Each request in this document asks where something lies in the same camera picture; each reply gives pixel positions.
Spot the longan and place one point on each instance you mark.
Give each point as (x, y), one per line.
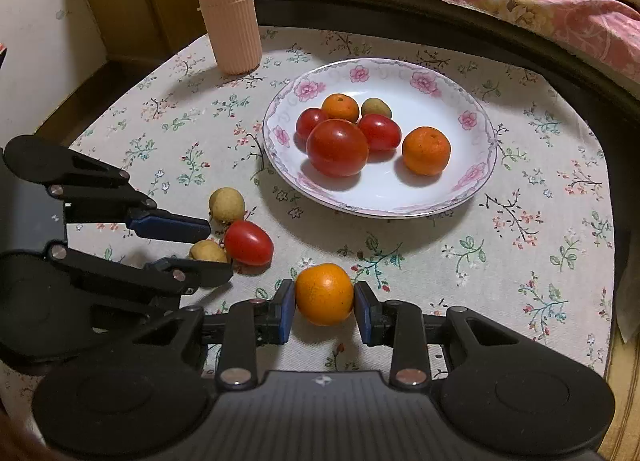
(207, 252)
(226, 205)

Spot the black curved frame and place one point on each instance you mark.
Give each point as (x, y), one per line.
(525, 56)

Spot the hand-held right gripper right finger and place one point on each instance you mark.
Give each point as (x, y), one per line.
(362, 315)

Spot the cherry tomato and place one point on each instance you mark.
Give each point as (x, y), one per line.
(248, 243)
(382, 133)
(309, 122)

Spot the large tomato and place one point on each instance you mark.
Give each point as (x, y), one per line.
(337, 148)

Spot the small orange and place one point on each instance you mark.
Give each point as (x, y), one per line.
(340, 108)

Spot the white floral plate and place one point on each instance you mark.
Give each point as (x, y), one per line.
(435, 106)

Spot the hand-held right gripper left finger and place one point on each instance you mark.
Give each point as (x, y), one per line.
(286, 312)

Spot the small green fruit in plate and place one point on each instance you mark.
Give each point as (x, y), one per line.
(376, 107)

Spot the pink ribbed roll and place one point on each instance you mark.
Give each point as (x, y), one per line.
(230, 6)

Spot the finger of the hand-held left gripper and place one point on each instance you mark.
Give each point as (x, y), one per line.
(200, 272)
(170, 227)

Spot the floral tablecloth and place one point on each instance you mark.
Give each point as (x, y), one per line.
(525, 251)

